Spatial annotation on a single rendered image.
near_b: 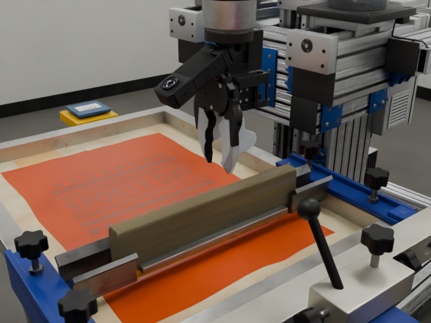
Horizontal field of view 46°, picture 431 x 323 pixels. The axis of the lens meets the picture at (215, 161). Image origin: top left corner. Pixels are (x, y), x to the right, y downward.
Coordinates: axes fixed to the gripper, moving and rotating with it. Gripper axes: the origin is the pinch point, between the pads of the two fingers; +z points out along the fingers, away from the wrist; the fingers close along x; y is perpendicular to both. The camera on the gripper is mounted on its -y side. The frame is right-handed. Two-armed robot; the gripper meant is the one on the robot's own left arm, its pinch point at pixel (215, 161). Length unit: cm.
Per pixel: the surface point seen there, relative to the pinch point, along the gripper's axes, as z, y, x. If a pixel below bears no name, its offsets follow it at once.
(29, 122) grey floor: 110, 73, 342
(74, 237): 16.6, -17.3, 17.9
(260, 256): 16.4, 4.9, -6.2
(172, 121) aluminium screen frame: 14, 26, 53
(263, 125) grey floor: 108, 219, 221
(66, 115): 16, 7, 80
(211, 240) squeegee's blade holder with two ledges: 12.6, -2.2, -2.1
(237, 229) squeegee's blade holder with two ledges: 12.5, 3.1, -2.2
